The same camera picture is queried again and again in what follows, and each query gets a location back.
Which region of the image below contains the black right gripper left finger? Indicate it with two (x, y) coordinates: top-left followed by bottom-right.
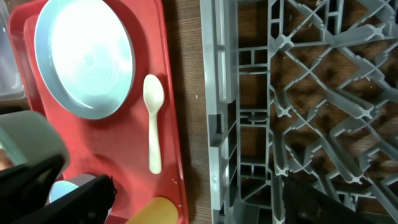
(12, 174), (118, 224)

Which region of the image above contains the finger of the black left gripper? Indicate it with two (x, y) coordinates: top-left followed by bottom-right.
(1, 154), (65, 223)

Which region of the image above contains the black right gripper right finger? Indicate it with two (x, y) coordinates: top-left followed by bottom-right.
(282, 177), (370, 224)

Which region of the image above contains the light blue bowl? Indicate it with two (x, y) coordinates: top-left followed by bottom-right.
(48, 173), (113, 218)

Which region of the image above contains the yellow plastic cup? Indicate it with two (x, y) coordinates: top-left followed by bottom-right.
(126, 197), (178, 224)

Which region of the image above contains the white plastic spoon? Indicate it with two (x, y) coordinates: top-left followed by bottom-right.
(143, 74), (165, 174)

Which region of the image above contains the light blue plate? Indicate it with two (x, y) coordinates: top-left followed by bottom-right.
(34, 0), (136, 119)

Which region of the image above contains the green bowl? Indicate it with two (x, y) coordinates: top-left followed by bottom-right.
(1, 111), (70, 175)

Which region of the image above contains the grey dishwasher rack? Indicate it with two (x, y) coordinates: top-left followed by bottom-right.
(200, 0), (397, 223)

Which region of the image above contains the red serving tray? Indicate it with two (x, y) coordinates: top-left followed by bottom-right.
(9, 0), (188, 223)

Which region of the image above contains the clear plastic bin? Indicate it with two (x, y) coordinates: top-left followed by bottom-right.
(0, 0), (25, 101)

